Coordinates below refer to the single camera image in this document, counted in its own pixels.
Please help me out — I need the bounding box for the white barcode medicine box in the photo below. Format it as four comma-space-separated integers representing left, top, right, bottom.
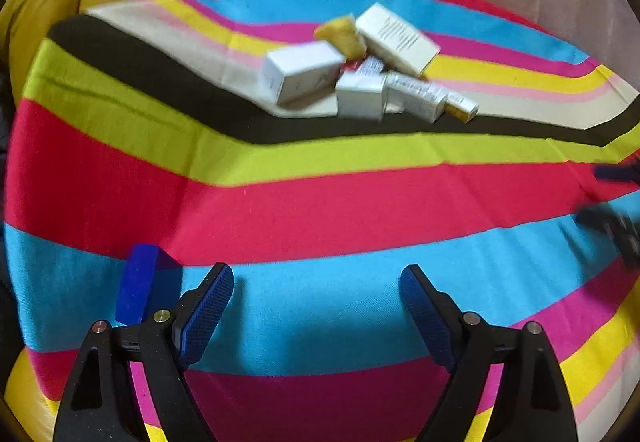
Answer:
385, 72, 447, 124

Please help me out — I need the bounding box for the long white box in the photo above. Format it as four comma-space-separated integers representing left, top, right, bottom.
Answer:
259, 41, 346, 105

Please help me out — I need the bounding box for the blue block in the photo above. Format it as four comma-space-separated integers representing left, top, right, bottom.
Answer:
115, 244, 183, 326

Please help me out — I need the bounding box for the small yellow white box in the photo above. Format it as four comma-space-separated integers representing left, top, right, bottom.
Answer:
445, 91, 480, 124

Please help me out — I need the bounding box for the striped colourful bed cloth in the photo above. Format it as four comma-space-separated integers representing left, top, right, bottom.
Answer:
4, 0, 639, 441

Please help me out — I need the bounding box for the small white side box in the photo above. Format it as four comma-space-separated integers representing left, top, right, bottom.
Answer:
335, 72, 386, 121

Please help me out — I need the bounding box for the cream text-printed box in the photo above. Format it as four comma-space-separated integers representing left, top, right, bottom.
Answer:
355, 3, 440, 78

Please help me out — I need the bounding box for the red white small box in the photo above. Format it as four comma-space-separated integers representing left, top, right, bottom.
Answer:
342, 55, 385, 75

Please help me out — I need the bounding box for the yellow scrub sponge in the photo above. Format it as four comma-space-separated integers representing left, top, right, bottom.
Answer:
314, 14, 368, 62

